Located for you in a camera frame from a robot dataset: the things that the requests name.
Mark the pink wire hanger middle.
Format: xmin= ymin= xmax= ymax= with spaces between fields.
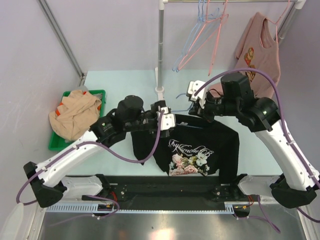
xmin=208 ymin=0 xmax=229 ymax=77

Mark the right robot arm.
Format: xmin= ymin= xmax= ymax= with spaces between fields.
xmin=186 ymin=71 xmax=320 ymax=209

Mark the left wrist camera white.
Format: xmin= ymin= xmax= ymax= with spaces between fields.
xmin=158 ymin=106 xmax=176 ymax=131

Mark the white cable duct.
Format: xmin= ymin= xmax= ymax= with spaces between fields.
xmin=45 ymin=202 xmax=235 ymax=215

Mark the beige garment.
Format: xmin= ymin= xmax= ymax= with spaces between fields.
xmin=48 ymin=89 xmax=102 ymax=142

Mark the pink wire hanger left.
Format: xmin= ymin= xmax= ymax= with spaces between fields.
xmin=172 ymin=0 xmax=229 ymax=76

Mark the green plastic bin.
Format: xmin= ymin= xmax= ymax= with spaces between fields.
xmin=48 ymin=91 xmax=106 ymax=152

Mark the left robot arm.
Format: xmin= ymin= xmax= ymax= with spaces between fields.
xmin=22 ymin=95 xmax=176 ymax=208

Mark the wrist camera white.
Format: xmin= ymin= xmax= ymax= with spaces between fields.
xmin=158 ymin=106 xmax=176 ymax=131
xmin=186 ymin=80 xmax=207 ymax=109

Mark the black t-shirt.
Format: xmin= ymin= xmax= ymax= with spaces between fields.
xmin=131 ymin=113 xmax=240 ymax=185

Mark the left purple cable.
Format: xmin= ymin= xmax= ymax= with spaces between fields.
xmin=16 ymin=111 xmax=166 ymax=223

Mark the pink wire hanger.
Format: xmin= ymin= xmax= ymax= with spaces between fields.
xmin=172 ymin=0 xmax=229 ymax=76
xmin=208 ymin=0 xmax=229 ymax=77

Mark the clothes rack metal frame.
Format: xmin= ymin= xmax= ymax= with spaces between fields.
xmin=155 ymin=0 xmax=306 ymax=98

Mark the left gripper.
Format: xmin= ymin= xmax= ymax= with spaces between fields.
xmin=124 ymin=100 xmax=172 ymax=137

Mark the pink mario t-shirt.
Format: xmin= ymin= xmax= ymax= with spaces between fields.
xmin=209 ymin=12 xmax=281 ymax=99

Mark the blue wire hanger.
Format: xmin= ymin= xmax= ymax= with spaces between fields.
xmin=172 ymin=92 xmax=205 ymax=131
xmin=172 ymin=0 xmax=223 ymax=73

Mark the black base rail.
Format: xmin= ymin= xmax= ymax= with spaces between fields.
xmin=64 ymin=174 xmax=276 ymax=211

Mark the aluminium corner post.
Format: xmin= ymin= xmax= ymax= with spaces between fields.
xmin=37 ymin=0 xmax=85 ymax=82

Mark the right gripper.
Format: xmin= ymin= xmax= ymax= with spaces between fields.
xmin=189 ymin=92 xmax=240 ymax=123

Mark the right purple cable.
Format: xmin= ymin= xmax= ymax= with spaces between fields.
xmin=194 ymin=69 xmax=320 ymax=233

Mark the pink hanger holding shirt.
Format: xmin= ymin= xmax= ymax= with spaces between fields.
xmin=266 ymin=0 xmax=291 ymax=44

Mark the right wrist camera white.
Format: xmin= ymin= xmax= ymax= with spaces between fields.
xmin=186 ymin=80 xmax=207 ymax=109

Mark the purple cable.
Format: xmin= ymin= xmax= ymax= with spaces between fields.
xmin=16 ymin=111 xmax=166 ymax=223
xmin=194 ymin=69 xmax=320 ymax=233

